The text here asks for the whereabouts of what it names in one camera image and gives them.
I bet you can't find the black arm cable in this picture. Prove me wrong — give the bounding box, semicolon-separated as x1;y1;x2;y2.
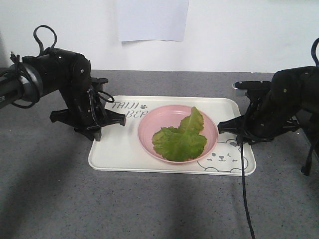
0;24;115;125
240;102;256;239

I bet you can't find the cream bear serving tray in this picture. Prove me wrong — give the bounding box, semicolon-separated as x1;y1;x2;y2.
88;96;256;176

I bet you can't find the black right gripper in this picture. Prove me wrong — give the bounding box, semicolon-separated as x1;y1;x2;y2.
217;94;301;146

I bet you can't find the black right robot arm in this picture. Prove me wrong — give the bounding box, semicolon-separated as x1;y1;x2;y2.
217;66;319;144

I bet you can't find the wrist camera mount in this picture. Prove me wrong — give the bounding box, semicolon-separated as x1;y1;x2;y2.
232;81;271;99
91;77;109;92

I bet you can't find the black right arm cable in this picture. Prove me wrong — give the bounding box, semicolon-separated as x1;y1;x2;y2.
240;102;256;239

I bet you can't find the green lettuce leaf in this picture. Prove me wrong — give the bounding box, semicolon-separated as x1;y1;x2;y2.
152;107;207;162

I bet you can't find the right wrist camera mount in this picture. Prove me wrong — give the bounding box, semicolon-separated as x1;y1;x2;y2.
232;81;271;99

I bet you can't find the white paper sheet on wall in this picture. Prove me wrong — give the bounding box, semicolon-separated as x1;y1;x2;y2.
116;0;189;42

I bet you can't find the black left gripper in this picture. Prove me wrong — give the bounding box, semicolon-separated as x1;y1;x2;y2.
50;84;126;141

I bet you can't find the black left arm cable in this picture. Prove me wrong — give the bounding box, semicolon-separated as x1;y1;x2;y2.
0;24;115;125

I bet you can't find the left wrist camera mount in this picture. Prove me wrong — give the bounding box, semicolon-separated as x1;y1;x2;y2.
91;77;109;92

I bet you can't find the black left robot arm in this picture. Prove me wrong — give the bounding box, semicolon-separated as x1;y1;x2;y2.
0;48;126;141

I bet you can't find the pink round plate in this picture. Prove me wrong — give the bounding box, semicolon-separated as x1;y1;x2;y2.
137;105;218;165

